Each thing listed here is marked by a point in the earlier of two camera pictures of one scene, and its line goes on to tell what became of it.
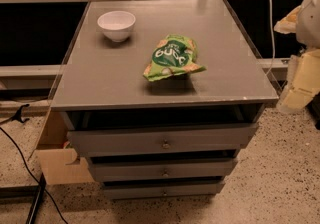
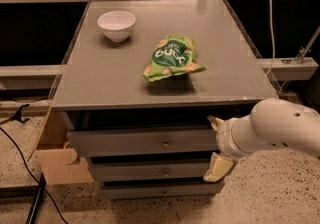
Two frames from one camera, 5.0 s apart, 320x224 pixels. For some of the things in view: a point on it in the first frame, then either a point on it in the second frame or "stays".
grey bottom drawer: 150,190 stays
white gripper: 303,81 -> 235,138
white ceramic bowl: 116,25 stays
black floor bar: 42,187 stays
